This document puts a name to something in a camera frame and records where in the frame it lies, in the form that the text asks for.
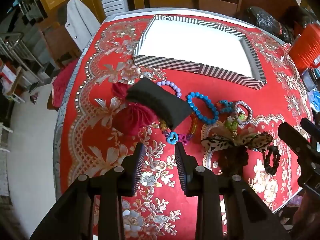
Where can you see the red fabric bow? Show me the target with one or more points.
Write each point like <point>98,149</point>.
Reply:
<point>132,118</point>

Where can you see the white ironing board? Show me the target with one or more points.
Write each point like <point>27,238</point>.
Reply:
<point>80,22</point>

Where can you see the black white striped box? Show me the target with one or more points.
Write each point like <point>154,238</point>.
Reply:
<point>195,46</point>

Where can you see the black plastic bag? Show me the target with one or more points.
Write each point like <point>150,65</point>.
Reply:
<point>267,22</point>
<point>300,15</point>

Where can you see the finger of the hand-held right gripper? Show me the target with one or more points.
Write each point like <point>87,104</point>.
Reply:
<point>310,127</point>
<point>291,136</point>

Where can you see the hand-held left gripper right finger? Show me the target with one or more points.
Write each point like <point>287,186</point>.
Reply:
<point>181,171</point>

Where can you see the blue plastic item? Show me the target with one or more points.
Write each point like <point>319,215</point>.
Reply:
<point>315,100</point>

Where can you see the black scrunchie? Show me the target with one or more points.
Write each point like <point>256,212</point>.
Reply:
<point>275,160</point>

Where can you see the red cloth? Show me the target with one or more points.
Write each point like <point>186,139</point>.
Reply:
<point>63,82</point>

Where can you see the teal and green bead strand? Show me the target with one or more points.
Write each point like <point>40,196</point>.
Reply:
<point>226,103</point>

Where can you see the person's right forearm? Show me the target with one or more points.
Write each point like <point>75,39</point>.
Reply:
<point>308,217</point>

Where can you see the red floral tablecloth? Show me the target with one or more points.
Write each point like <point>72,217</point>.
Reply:
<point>100,135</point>

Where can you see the metal rack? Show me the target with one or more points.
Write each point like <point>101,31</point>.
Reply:
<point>22,47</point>

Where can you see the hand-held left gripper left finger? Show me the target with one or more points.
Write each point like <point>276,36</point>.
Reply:
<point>139,166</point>

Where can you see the leopard print bow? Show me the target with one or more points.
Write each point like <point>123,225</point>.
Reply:
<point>260,140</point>

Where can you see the orange plastic basket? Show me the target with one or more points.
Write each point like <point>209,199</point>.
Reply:
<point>306,50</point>

